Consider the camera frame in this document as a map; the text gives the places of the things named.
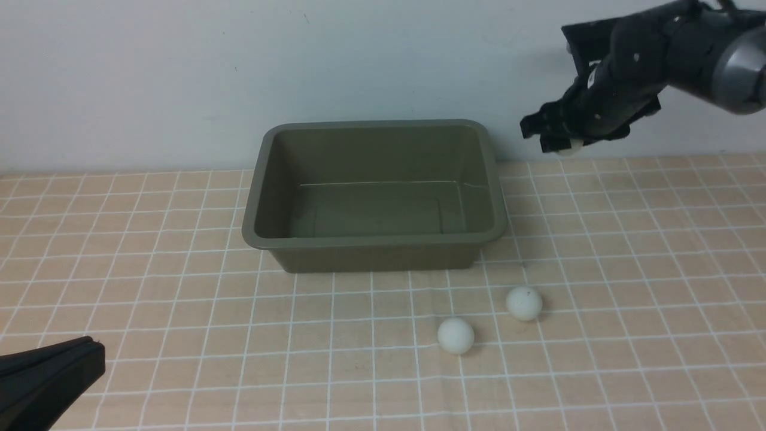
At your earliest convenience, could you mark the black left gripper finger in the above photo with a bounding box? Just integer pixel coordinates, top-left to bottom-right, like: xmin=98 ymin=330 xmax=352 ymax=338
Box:
xmin=1 ymin=336 xmax=106 ymax=430

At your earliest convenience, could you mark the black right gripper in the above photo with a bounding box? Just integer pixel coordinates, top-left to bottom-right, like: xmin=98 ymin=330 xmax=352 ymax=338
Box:
xmin=519 ymin=12 xmax=673 ymax=153

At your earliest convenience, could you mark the white ping-pong ball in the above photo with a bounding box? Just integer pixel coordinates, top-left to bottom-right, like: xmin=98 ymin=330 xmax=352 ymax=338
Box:
xmin=437 ymin=317 xmax=475 ymax=356
xmin=555 ymin=139 xmax=585 ymax=157
xmin=506 ymin=286 xmax=543 ymax=321

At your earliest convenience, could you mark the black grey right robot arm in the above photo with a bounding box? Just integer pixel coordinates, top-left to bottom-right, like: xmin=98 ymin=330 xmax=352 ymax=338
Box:
xmin=520 ymin=1 xmax=765 ymax=154

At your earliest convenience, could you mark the checkered peach tablecloth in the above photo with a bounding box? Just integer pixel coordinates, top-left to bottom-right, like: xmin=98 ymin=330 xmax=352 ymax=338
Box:
xmin=1 ymin=154 xmax=765 ymax=430

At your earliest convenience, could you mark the olive green plastic bin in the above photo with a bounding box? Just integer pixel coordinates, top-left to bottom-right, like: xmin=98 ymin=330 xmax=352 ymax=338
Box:
xmin=241 ymin=119 xmax=509 ymax=274

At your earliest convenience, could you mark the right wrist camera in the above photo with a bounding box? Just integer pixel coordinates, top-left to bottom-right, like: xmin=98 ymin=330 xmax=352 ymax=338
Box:
xmin=561 ymin=17 xmax=620 ymax=75

